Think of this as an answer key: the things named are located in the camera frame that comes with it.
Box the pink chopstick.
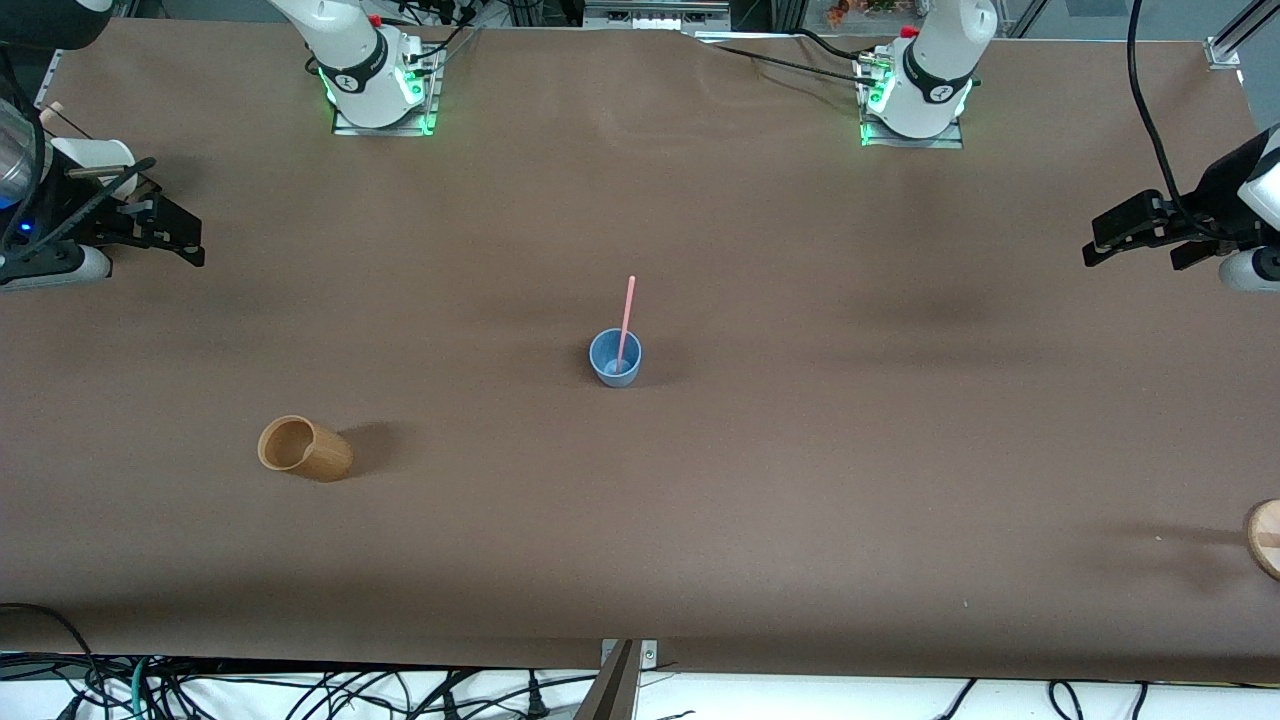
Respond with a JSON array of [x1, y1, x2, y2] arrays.
[[614, 276, 637, 373]]

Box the blue cup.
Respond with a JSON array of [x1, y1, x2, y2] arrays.
[[588, 328, 643, 389]]

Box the white cylinder cup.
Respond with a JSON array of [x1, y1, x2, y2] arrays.
[[50, 137, 137, 197]]

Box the bamboo cup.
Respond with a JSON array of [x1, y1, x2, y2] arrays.
[[257, 415, 354, 483]]

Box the round wooden disc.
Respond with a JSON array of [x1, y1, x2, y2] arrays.
[[1244, 498, 1280, 582]]

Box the dark metal bar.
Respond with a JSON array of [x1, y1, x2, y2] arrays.
[[574, 640, 641, 720]]

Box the black hanging left arm cable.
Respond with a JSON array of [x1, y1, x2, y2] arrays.
[[1127, 0, 1217, 237]]

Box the aluminium frame corner post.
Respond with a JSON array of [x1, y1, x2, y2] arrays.
[[1205, 0, 1280, 71]]

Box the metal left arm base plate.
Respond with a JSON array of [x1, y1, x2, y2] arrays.
[[858, 55, 966, 151]]

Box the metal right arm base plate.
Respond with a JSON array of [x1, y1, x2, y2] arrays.
[[332, 45, 442, 137]]

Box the short black table cable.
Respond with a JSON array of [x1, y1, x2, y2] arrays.
[[795, 28, 893, 65]]

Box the long black table cable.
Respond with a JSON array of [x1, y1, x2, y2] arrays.
[[710, 44, 883, 85]]

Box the black looped floor cable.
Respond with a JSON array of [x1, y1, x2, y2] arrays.
[[0, 602, 103, 720]]

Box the grey metal rail block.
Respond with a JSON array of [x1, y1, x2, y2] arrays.
[[584, 0, 733, 31]]

